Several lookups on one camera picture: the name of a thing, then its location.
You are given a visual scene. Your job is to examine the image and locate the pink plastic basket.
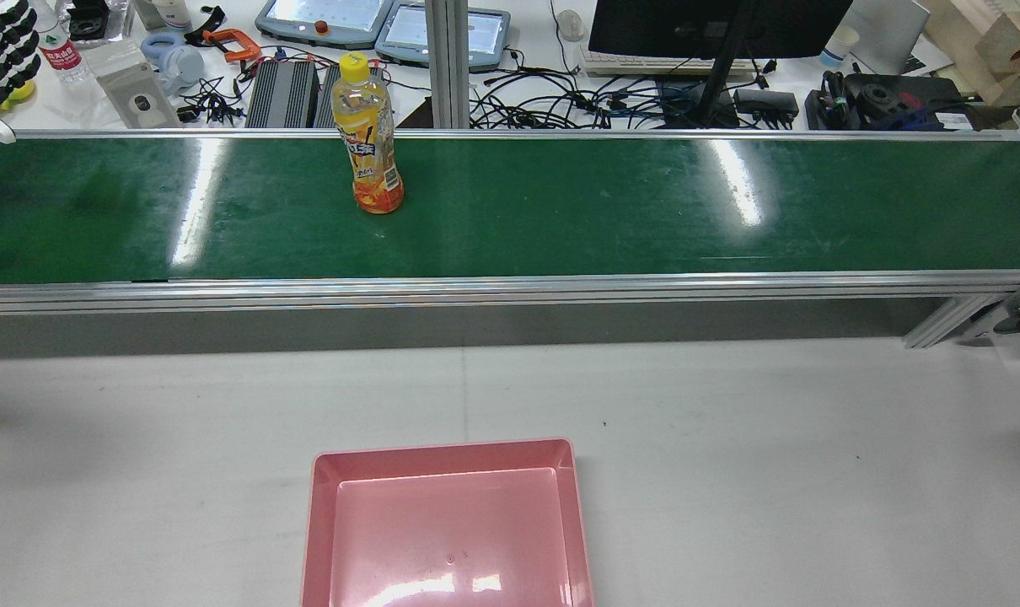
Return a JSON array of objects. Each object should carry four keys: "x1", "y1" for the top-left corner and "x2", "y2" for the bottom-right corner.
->
[{"x1": 299, "y1": 437, "x2": 596, "y2": 607}]

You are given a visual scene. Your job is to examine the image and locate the green conveyor belt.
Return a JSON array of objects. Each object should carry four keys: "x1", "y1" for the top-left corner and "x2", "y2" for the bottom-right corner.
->
[{"x1": 0, "y1": 128, "x2": 1020, "y2": 351}]

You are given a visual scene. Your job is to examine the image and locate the aluminium profile post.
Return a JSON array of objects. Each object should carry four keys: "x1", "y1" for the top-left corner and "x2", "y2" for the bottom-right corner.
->
[{"x1": 424, "y1": 0, "x2": 470, "y2": 129}]

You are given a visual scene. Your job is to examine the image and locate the white computer keyboard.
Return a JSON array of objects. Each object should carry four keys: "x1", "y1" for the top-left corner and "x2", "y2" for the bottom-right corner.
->
[{"x1": 579, "y1": 46, "x2": 764, "y2": 81}]

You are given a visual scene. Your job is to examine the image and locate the grey teach pendant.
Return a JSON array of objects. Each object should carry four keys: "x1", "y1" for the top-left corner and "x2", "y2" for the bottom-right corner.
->
[
  {"x1": 373, "y1": 3, "x2": 512, "y2": 74},
  {"x1": 254, "y1": 0, "x2": 397, "y2": 50}
]

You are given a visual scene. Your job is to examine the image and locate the black cable tangle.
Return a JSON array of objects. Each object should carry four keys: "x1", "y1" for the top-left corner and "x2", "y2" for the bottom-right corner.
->
[{"x1": 468, "y1": 51, "x2": 806, "y2": 132}]

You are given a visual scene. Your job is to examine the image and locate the orange clamp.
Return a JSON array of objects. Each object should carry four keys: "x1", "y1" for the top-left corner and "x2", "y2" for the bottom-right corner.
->
[{"x1": 202, "y1": 28, "x2": 262, "y2": 64}]

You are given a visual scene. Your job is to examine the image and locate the silver laptop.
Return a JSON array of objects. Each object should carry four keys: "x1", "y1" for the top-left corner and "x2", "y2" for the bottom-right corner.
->
[{"x1": 839, "y1": 0, "x2": 932, "y2": 75}]

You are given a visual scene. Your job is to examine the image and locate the light blue headphones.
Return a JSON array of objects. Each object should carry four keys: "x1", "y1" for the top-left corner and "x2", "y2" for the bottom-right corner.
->
[{"x1": 139, "y1": 30, "x2": 207, "y2": 95}]

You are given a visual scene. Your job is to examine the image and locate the black equipment case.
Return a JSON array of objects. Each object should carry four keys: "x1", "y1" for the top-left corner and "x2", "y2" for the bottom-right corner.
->
[{"x1": 805, "y1": 72, "x2": 974, "y2": 132}]

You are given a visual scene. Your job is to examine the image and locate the clear water bottle red label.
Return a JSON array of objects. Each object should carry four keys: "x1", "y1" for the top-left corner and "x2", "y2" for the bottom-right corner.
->
[{"x1": 31, "y1": 0, "x2": 94, "y2": 85}]

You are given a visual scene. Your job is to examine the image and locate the small black cable bundle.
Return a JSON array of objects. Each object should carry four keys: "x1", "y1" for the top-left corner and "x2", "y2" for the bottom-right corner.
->
[{"x1": 175, "y1": 51, "x2": 262, "y2": 126}]

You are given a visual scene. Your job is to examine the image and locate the black Huawei monitor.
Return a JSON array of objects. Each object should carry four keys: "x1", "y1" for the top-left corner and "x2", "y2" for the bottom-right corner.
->
[{"x1": 588, "y1": 0, "x2": 855, "y2": 129}]

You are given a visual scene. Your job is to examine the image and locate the black ribbed power supply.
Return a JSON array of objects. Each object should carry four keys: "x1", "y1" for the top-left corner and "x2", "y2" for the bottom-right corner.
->
[
  {"x1": 314, "y1": 63, "x2": 393, "y2": 129},
  {"x1": 244, "y1": 59, "x2": 321, "y2": 129}
]

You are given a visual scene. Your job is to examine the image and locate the orange drink bottle yellow cap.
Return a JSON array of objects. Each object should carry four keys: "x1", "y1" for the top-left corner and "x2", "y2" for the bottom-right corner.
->
[{"x1": 330, "y1": 51, "x2": 405, "y2": 215}]

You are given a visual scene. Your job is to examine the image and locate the clear zip bag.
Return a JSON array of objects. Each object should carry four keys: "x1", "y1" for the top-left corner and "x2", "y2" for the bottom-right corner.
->
[{"x1": 80, "y1": 40, "x2": 182, "y2": 129}]

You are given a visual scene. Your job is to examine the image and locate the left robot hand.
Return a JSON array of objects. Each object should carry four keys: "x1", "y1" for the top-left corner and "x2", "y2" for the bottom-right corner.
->
[{"x1": 0, "y1": 0, "x2": 43, "y2": 146}]

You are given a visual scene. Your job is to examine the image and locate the striped paper cup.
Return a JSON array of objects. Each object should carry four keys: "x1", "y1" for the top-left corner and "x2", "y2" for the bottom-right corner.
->
[{"x1": 818, "y1": 25, "x2": 862, "y2": 70}]

